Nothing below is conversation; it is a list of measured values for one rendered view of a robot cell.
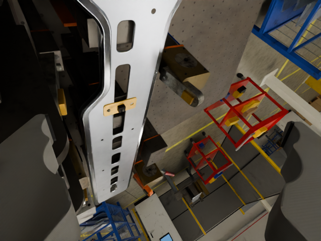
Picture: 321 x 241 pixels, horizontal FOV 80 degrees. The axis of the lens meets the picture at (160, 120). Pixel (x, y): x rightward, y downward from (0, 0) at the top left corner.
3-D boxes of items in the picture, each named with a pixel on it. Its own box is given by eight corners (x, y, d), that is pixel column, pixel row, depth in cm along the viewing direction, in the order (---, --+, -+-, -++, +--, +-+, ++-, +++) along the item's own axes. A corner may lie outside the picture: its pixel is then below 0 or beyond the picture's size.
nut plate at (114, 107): (136, 96, 47) (138, 100, 46) (134, 106, 50) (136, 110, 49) (103, 105, 43) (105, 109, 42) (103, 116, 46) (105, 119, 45)
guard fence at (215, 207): (211, 157, 767) (247, 203, 678) (210, 158, 779) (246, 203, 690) (130, 210, 697) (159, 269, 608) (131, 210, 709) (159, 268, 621)
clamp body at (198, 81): (148, 24, 70) (209, 87, 54) (118, 26, 64) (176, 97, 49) (152, 4, 65) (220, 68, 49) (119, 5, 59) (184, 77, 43)
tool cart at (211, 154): (196, 145, 505) (220, 177, 462) (182, 152, 488) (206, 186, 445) (205, 128, 439) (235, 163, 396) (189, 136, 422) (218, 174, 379)
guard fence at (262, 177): (211, 158, 775) (246, 203, 686) (208, 159, 772) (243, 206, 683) (232, 115, 474) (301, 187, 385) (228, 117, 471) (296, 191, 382)
